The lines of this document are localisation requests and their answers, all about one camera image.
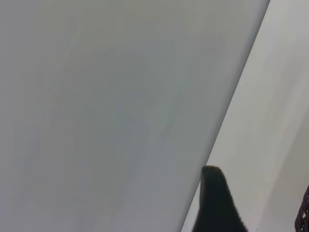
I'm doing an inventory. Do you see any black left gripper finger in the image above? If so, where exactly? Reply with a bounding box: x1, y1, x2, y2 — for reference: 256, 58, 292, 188
192, 165, 250, 232

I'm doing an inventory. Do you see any dark brown wicker basket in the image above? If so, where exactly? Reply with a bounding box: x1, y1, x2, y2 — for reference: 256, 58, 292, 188
294, 185, 309, 232

